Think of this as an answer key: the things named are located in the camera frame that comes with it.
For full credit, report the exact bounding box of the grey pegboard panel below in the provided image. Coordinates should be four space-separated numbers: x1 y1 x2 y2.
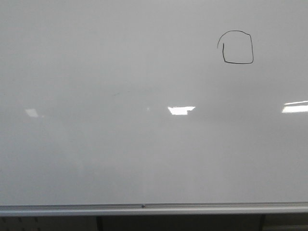
0 217 97 231

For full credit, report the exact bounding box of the white whiteboard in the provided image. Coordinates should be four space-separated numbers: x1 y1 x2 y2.
0 0 308 205

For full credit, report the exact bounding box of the aluminium whiteboard tray rail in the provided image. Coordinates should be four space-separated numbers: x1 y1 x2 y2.
0 202 308 217

